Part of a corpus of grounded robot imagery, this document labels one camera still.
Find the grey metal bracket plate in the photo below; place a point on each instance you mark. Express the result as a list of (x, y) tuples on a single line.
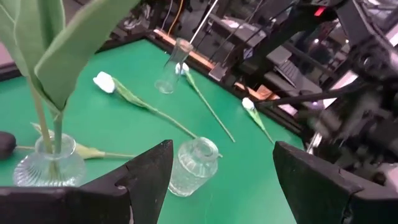
[(217, 72)]

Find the green table mat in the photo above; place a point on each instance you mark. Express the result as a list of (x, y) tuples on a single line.
[(217, 211)]

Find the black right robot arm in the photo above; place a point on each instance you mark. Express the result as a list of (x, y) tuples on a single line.
[(280, 34)]

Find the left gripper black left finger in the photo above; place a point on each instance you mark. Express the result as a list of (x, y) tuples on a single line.
[(93, 205)]

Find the diamond-cut glass vase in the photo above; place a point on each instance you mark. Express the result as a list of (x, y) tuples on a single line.
[(192, 171)]

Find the slim glass flask vase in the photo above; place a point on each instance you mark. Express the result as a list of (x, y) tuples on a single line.
[(169, 81)]

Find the white artificial tulip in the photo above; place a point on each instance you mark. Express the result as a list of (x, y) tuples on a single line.
[(185, 69), (104, 81), (247, 103)]

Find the black artificial tulip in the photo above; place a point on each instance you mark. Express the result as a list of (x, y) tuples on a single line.
[(6, 144)]

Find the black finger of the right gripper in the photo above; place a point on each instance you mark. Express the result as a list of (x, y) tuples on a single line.
[(311, 98)]

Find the ribbed glass bottle vase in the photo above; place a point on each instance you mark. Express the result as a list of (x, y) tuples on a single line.
[(40, 171)]

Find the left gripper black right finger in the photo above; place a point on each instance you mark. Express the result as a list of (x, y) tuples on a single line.
[(326, 199)]

